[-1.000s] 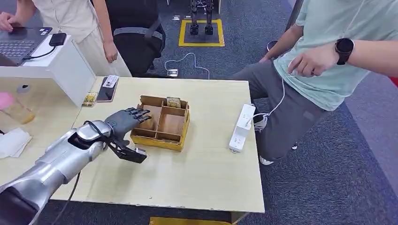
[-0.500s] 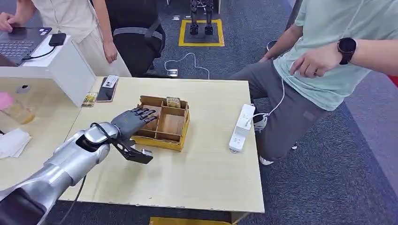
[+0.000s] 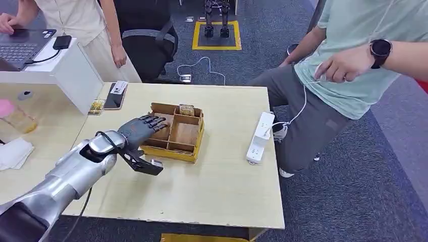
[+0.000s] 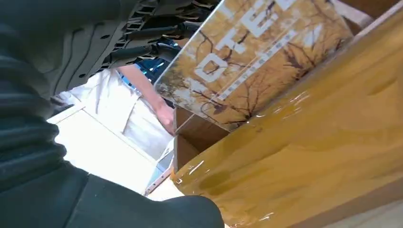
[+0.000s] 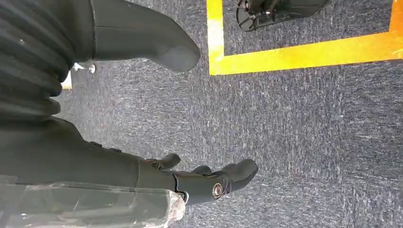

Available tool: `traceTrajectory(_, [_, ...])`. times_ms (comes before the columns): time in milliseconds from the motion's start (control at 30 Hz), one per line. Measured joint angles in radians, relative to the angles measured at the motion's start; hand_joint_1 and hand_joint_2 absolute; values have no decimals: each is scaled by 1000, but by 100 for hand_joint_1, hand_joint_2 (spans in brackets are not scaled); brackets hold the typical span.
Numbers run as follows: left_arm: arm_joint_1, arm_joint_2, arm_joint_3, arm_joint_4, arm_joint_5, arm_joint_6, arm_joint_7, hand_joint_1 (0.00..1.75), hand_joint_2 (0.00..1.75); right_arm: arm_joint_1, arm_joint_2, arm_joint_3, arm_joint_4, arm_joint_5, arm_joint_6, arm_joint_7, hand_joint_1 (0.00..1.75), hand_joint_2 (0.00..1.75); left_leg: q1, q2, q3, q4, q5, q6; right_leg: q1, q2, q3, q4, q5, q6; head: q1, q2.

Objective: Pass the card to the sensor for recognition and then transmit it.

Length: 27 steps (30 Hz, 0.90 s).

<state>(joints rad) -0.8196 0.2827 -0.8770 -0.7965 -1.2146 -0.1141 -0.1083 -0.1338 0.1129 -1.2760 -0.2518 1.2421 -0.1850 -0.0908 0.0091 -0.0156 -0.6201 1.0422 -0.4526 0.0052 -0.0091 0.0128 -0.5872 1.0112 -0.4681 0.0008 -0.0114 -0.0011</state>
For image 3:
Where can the green-shirted person's right hand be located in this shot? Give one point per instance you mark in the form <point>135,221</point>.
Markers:
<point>287,61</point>

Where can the pink-capped drink bottle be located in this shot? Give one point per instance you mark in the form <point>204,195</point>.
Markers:
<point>16,118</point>

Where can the black wristwatch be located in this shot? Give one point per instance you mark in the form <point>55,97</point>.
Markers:
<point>380,50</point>

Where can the floor power socket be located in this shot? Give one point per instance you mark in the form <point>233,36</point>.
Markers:
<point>185,78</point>

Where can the wooden compartment box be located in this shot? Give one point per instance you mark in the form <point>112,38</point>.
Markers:
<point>184,133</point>

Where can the black office chair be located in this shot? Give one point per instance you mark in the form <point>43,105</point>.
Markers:
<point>147,50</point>

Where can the white tissue stack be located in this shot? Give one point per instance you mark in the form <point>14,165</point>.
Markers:
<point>15,153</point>

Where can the black power adapter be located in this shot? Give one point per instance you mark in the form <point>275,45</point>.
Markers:
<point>62,42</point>

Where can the black round container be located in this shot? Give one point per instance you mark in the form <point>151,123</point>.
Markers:
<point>291,48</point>

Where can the dark grey laptop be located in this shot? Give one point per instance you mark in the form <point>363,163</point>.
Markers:
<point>20,46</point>

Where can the black robot legs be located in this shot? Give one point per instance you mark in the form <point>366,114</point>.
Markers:
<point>209,20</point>

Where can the black smartphone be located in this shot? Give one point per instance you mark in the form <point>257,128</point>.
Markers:
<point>114,100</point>

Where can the white power strip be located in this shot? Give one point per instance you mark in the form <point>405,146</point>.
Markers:
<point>260,137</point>

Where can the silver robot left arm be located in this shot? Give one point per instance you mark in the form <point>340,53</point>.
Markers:
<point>67,180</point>

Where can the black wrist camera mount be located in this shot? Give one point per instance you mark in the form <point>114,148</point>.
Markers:
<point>143,165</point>

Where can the person in green shirt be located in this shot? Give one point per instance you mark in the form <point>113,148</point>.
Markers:
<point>351,87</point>

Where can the yellow printed playing card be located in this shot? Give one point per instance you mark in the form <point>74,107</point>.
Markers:
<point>96,107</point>

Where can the white-clothed person's right hand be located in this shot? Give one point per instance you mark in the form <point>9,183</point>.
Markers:
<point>9,23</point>

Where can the green-shirted person's left hand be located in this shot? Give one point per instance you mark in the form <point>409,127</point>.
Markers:
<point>347,65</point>

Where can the white-clothed person's left hand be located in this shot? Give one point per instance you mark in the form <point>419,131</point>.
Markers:
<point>119,56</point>

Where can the white desk partition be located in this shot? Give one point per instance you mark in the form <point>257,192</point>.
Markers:
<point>73,76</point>

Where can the white printed tag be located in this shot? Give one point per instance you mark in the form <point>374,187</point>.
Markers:
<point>119,87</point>

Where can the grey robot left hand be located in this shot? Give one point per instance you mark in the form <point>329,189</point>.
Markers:
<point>137,132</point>

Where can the person in white clothing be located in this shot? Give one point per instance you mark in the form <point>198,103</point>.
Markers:
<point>73,20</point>

